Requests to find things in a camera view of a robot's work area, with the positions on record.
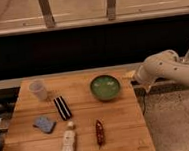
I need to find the green ceramic bowl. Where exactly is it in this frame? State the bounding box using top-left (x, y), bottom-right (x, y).
top-left (90, 75), bottom-right (120, 101)

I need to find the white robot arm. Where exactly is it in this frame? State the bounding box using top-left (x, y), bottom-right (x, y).
top-left (123, 49), bottom-right (189, 93)

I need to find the red snack bag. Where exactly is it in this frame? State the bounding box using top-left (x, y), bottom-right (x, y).
top-left (95, 121), bottom-right (105, 147)

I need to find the black white striped package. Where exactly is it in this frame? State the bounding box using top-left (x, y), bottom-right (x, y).
top-left (53, 96), bottom-right (72, 121)

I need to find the small white cube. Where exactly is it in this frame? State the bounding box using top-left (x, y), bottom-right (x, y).
top-left (67, 121), bottom-right (75, 129)

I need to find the translucent plastic cup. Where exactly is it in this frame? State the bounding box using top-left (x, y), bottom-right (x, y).
top-left (28, 79), bottom-right (48, 101)

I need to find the blue sponge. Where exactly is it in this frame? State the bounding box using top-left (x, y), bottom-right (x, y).
top-left (32, 116), bottom-right (56, 134)

